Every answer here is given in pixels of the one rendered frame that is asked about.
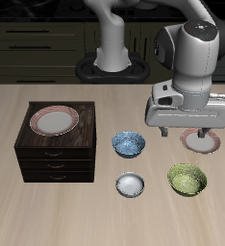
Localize flat black base plate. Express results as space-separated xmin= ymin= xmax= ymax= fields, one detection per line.
xmin=75 ymin=52 xmax=151 ymax=81

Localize dark wooden cabinet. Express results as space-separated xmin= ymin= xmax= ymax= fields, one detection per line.
xmin=13 ymin=101 xmax=96 ymax=184

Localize white plate with red rim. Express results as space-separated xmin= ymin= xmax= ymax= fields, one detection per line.
xmin=29 ymin=105 xmax=80 ymax=137
xmin=179 ymin=127 xmax=222 ymax=155

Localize green bowl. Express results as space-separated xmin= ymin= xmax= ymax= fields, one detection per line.
xmin=166 ymin=163 xmax=209 ymax=198

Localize blue bowl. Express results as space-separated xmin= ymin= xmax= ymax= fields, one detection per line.
xmin=111 ymin=131 xmax=147 ymax=160

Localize small white bowl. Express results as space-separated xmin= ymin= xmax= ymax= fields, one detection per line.
xmin=114 ymin=171 xmax=146 ymax=199

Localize dark kitchen cupboards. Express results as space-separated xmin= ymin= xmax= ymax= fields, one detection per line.
xmin=0 ymin=0 xmax=225 ymax=86

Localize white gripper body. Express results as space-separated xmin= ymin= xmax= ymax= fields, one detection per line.
xmin=144 ymin=91 xmax=225 ymax=129

